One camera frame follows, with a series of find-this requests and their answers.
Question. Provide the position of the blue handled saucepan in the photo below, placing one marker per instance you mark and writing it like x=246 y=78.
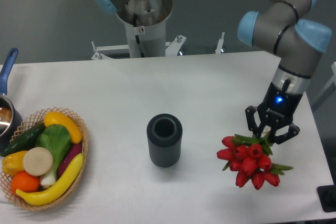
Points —
x=10 y=118

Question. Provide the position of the green leafy bok choy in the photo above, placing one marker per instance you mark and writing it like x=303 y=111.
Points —
x=56 y=139

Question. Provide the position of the red tulip bouquet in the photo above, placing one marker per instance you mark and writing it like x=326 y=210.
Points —
x=250 y=158

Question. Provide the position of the white metal base frame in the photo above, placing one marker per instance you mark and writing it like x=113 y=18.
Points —
x=178 y=47

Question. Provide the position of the yellow banana squash lower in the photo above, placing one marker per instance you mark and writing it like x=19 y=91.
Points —
x=61 y=186

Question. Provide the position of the dark grey ribbed vase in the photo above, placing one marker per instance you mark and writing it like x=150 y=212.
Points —
x=164 y=133

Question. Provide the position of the black device at edge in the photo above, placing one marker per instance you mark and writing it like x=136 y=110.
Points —
x=327 y=197

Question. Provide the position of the yellow bell pepper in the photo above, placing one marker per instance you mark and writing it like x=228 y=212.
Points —
x=12 y=164

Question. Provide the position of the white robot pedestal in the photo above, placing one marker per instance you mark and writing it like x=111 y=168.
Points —
x=145 y=26

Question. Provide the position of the beige round disc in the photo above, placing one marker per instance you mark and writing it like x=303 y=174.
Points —
x=37 y=161

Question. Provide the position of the woven wicker basket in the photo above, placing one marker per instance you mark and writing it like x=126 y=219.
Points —
x=30 y=121

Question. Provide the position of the yellow squash upper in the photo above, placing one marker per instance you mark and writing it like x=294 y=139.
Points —
x=55 y=117

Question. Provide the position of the green cucumber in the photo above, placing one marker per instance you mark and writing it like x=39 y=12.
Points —
x=24 y=141

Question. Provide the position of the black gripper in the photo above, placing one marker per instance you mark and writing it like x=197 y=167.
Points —
x=276 y=111

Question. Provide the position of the orange fruit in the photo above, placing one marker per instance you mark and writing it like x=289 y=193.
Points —
x=25 y=182

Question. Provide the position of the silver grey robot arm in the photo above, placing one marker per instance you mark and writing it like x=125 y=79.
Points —
x=281 y=31

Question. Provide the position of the purple sweet potato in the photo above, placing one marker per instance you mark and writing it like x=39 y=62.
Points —
x=73 y=151

